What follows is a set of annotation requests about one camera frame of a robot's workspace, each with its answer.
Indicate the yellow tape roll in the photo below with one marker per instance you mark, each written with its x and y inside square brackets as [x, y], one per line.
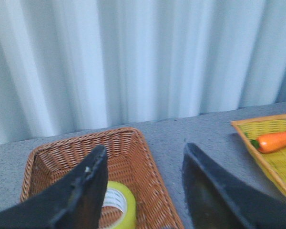
[119, 207]

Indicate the orange toy carrot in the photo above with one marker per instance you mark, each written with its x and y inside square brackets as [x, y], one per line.
[269, 143]

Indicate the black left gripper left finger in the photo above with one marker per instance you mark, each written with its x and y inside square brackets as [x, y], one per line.
[73, 202]

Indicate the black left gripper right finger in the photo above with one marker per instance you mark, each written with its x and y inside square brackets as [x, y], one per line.
[218, 200]

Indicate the brown wicker basket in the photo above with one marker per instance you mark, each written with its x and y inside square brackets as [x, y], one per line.
[130, 162]

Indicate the white pleated curtain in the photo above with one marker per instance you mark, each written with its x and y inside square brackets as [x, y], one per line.
[68, 65]

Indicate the yellow woven basket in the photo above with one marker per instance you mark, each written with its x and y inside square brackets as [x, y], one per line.
[273, 164]

